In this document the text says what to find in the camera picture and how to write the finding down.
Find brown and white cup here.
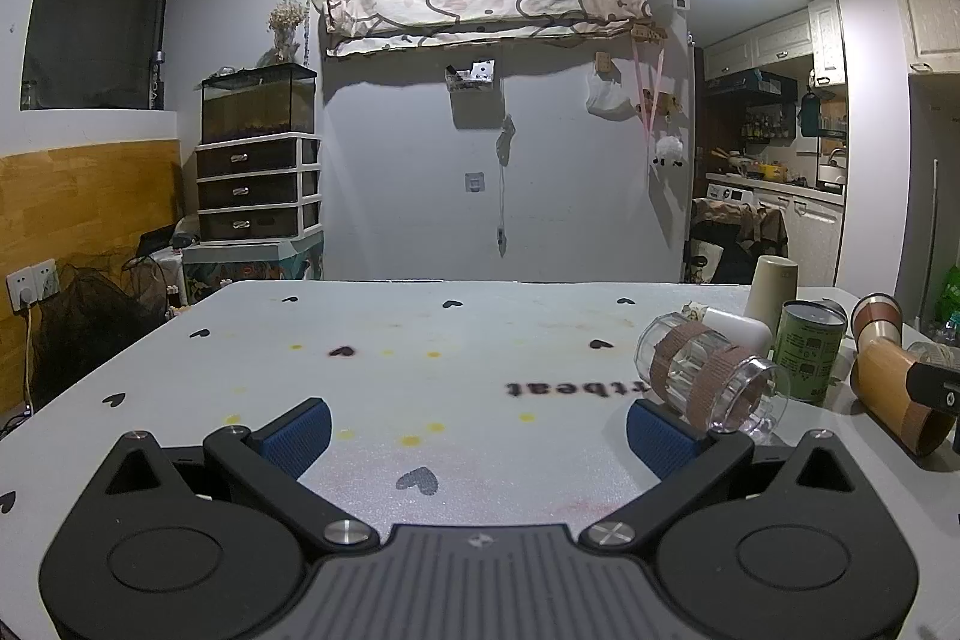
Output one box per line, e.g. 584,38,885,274
849,292,905,350

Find white tall cupboard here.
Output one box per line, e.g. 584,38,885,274
889,0,960,79

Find black mesh net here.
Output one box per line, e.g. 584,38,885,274
36,254,177,390

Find green can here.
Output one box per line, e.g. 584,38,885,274
772,299,849,405

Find clear glass cup brown bands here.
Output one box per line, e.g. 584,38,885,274
634,312,791,443

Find plush sheep toy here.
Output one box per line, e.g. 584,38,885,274
649,133,688,168

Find chair with brown cloth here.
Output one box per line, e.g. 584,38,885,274
686,197,790,286

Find dried flower bouquet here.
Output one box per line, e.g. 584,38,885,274
268,0,309,65

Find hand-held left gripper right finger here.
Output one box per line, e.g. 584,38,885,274
579,398,874,551

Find white wall socket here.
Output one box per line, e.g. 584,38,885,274
5,258,62,313

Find clear glass jar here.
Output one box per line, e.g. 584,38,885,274
906,340,960,372

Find white washing machine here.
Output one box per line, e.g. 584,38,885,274
705,178,790,221

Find bamboo cup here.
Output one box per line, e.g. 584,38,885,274
853,337,958,458

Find hanging grey cable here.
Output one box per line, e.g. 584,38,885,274
493,113,519,257

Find tall beige cup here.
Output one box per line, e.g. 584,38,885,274
744,254,800,327

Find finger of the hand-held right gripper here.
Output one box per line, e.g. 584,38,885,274
904,359,960,450

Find green bottle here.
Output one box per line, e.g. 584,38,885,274
936,263,960,330

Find white plastic drawer unit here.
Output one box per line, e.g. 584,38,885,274
194,134,324,243

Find glass fish tank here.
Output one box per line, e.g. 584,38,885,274
199,63,319,145

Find white plastic bag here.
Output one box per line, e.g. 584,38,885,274
584,72,632,121

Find white upper kitchen cabinet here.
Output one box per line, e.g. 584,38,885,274
702,0,848,86

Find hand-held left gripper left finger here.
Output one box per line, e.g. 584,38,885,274
88,397,380,552

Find pink ribbons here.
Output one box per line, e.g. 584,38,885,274
632,38,670,148

